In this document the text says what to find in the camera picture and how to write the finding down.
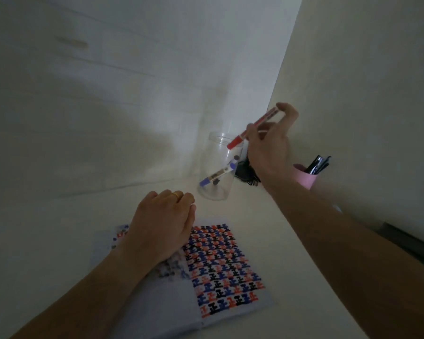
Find person's right hand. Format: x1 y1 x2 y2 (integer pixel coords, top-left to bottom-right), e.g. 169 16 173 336
245 102 300 190

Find person's left hand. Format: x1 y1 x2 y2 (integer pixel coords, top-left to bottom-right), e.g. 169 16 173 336
122 189 197 276

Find red marker pen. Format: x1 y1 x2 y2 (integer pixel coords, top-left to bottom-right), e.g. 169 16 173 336
227 107 278 150

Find notebook with patterned page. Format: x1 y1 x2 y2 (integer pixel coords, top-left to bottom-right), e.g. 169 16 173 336
89 218 275 339

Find person's left forearm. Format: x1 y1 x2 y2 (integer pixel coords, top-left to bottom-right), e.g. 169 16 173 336
10 249 156 339

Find person's right forearm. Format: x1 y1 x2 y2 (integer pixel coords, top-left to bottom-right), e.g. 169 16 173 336
265 173 424 339

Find pile of black binder clips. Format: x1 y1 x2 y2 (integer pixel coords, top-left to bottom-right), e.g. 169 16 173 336
234 150 261 186

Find clear plastic jar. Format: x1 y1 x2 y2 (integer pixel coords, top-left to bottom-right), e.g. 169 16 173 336
197 131 250 201

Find black marker pen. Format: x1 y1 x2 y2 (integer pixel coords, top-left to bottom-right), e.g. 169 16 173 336
211 154 242 186

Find blue marker pen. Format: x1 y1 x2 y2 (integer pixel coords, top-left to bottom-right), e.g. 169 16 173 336
199 163 237 188

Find pink pen cup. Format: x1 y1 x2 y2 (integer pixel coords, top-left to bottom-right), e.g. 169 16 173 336
292 164 321 190

